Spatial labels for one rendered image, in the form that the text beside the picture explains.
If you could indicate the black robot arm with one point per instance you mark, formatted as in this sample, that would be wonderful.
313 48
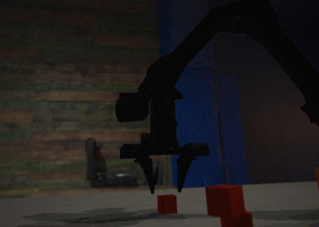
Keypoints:
259 20

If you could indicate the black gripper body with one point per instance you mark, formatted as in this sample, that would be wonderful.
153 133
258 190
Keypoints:
163 135

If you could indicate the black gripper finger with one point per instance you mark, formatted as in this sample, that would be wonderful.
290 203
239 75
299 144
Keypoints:
147 167
183 165

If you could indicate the red cube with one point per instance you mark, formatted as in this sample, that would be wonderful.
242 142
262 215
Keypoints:
225 200
243 220
167 204

